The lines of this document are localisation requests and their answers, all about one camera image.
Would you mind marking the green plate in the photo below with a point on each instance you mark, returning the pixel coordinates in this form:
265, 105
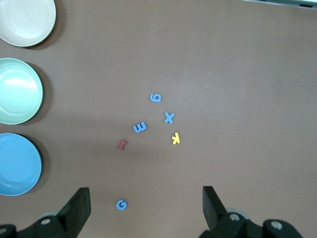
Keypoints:
17, 91

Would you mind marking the blue foam letter X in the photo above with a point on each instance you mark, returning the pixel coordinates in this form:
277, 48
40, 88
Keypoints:
169, 117

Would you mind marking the blue foam letter G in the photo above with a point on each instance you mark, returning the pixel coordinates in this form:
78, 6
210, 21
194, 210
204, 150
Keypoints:
117, 205

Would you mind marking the blue plate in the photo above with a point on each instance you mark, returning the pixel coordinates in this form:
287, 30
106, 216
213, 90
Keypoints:
17, 163

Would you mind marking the beige plate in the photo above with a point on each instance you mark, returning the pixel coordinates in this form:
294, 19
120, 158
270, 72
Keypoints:
24, 19

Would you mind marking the yellow foam letter K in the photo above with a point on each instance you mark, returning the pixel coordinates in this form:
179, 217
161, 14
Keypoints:
176, 138

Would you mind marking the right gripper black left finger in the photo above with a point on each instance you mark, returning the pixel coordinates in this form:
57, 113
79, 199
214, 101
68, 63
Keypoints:
71, 213

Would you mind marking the blue foam letter E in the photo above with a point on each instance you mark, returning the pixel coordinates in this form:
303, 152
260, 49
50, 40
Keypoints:
139, 127

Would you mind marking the blue foam digit 9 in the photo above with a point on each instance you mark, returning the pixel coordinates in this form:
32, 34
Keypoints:
155, 98

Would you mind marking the red foam letter I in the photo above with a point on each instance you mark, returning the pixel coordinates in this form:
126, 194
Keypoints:
121, 144

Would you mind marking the white table edge rail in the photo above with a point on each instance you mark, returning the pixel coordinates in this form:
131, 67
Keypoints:
284, 2

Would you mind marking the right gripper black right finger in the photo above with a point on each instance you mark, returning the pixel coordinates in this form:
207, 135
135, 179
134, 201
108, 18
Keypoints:
215, 213

